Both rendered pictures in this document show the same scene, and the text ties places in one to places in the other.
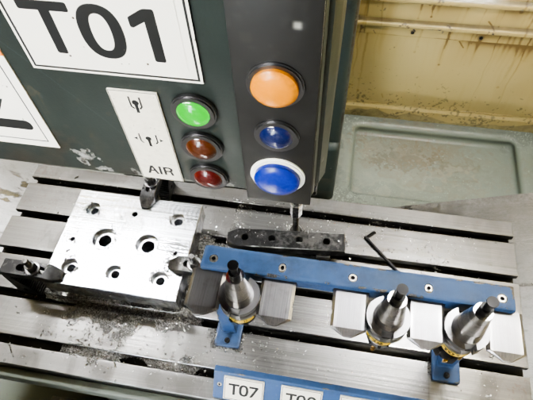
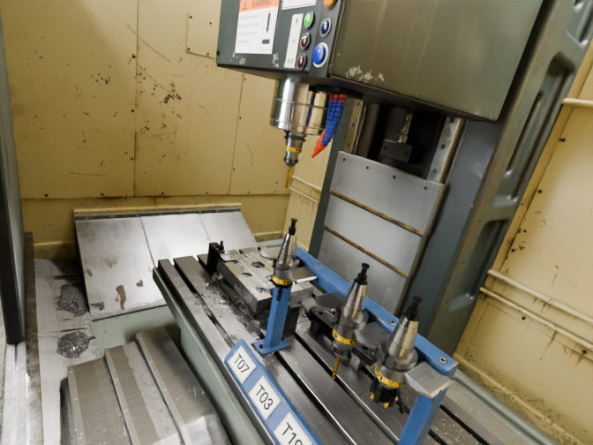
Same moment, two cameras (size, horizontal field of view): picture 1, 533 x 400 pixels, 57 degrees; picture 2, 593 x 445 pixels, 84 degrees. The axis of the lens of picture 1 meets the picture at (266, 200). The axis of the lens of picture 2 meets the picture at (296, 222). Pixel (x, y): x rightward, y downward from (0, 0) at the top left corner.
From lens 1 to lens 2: 0.58 m
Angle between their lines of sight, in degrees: 46
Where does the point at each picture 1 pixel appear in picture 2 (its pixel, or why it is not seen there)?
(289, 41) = not seen: outside the picture
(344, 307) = (332, 297)
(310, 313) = (319, 379)
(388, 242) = (410, 395)
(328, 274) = (338, 282)
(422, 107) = (518, 395)
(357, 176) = not seen: hidden behind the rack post
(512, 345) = (425, 384)
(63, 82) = (285, 15)
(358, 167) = not seen: hidden behind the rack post
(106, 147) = (281, 50)
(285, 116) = (330, 15)
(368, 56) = (484, 322)
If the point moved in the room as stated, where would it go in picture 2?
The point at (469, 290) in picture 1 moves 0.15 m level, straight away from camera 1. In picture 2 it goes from (421, 341) to (499, 351)
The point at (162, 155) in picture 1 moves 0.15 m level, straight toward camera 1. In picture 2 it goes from (294, 50) to (252, 27)
